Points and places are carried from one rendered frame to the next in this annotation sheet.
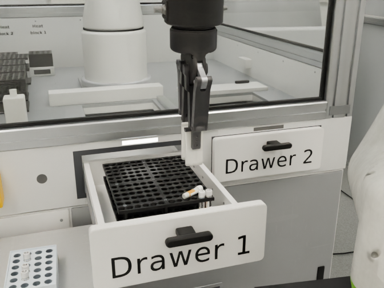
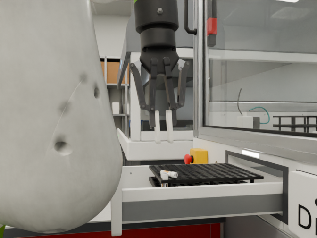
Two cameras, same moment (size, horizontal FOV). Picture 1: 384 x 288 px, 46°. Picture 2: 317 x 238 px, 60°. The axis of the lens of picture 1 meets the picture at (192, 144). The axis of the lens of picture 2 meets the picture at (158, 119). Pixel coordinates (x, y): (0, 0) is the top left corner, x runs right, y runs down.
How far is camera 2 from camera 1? 103 cm
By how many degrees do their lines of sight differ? 97
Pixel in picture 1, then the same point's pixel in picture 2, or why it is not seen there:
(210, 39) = (143, 37)
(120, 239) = not seen: hidden behind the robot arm
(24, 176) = (212, 159)
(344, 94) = not seen: outside the picture
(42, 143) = (217, 139)
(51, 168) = (219, 158)
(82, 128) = (228, 133)
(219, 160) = (292, 201)
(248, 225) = not seen: hidden behind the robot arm
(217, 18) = (140, 20)
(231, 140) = (303, 178)
